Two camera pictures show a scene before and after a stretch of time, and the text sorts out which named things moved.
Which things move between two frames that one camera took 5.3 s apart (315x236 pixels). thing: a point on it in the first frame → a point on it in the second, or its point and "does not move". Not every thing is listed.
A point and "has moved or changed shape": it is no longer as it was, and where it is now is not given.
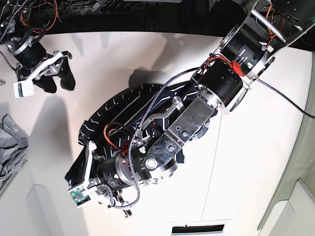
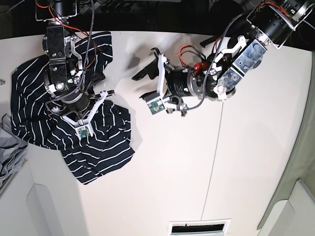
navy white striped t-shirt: (112, 125) has moved or changed shape
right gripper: (114, 174) → (175, 84)
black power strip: (117, 8) does not move
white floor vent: (196, 227) does not move
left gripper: (35, 65) → (79, 108)
